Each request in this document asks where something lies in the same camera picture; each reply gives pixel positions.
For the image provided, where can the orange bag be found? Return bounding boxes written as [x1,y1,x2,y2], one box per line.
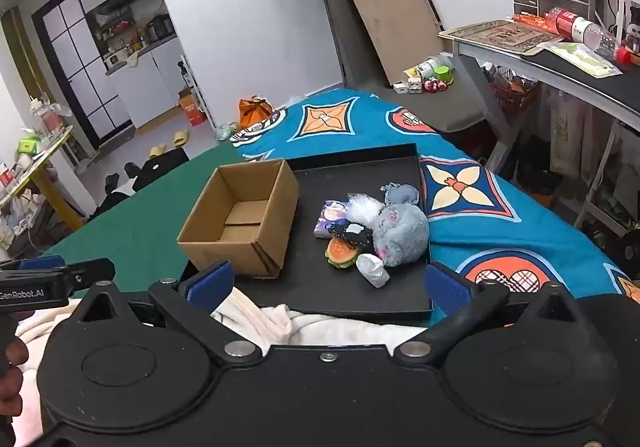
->
[238,97,275,129]

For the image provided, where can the white wad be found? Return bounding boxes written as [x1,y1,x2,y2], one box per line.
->
[356,253,391,289]

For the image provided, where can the large grey plush toy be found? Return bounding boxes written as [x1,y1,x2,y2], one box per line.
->
[371,203,431,268]

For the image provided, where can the black dotted plush toy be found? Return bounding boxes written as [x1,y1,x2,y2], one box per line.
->
[332,221,375,253]

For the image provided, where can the white fleece cloth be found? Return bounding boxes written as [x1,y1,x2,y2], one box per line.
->
[12,288,428,428]

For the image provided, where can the brown shallow tray lid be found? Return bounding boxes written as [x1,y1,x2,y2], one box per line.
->
[341,0,446,88]

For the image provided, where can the panda figure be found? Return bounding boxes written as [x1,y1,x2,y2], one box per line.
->
[625,22,640,65]

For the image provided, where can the black shallow tray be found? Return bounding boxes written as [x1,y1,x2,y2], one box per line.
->
[177,143,435,328]

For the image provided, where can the yellow table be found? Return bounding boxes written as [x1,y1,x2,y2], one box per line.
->
[0,127,86,233]

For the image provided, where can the orange carton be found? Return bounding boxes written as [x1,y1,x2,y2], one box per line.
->
[178,90,207,126]

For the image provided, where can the black laptop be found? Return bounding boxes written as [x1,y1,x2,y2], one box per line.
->
[135,147,190,190]

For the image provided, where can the person's left hand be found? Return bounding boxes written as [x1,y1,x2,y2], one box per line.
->
[0,334,30,428]

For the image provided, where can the burger plush toy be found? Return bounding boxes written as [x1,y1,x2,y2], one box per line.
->
[325,237,358,270]

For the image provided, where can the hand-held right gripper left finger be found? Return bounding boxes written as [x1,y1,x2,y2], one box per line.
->
[80,262,262,364]

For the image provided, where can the brown cardboard box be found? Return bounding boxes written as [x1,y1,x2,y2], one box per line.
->
[176,158,301,279]

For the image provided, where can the green cloth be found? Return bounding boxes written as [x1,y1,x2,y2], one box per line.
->
[42,140,261,278]

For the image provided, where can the purple tissue packet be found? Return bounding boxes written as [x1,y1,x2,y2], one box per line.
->
[315,200,351,239]

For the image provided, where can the blue patterned blanket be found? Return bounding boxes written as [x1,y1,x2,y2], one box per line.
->
[230,88,640,328]

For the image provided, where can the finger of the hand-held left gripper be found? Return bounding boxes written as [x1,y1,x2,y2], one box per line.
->
[66,258,117,299]
[17,254,67,272]

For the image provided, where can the clear plastic bottle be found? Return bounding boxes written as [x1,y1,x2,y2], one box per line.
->
[546,7,632,64]

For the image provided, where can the white kitchen cabinet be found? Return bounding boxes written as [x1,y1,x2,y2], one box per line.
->
[67,0,201,128]

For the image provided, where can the black fan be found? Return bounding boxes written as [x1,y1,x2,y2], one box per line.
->
[620,229,640,273]

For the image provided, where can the green printed packet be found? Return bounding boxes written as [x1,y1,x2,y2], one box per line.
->
[537,41,623,77]

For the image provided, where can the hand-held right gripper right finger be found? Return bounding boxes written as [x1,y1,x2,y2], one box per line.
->
[394,262,581,368]

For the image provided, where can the narrow white rack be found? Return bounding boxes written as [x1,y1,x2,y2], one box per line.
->
[177,54,211,123]

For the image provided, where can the black desk mat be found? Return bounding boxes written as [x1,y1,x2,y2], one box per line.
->
[520,47,640,115]

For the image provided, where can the black framed glass door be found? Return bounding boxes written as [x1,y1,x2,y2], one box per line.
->
[31,0,136,148]

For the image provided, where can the grey desk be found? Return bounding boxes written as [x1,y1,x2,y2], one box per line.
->
[439,22,640,178]

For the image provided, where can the red basket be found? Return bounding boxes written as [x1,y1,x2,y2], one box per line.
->
[492,77,541,110]

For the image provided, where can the brown patterned mat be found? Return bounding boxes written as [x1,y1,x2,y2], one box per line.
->
[442,20,563,50]

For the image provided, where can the white jar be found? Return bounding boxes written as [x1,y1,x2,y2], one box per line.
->
[404,57,443,80]

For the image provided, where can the dark grey door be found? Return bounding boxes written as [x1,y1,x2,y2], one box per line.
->
[312,0,416,95]

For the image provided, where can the clear plastic bag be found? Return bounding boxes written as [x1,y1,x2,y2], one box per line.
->
[345,194,386,225]

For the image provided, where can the grey bench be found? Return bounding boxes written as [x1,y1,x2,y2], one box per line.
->
[400,72,491,133]

